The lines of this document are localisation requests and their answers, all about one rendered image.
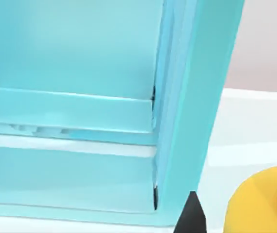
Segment light blue rack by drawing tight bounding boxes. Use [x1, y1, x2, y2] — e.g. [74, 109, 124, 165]
[0, 0, 246, 229]

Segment yellow trophy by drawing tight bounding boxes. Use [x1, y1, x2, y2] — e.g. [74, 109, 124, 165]
[223, 137, 277, 233]

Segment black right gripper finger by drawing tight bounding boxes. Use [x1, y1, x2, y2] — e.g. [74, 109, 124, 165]
[173, 191, 207, 233]

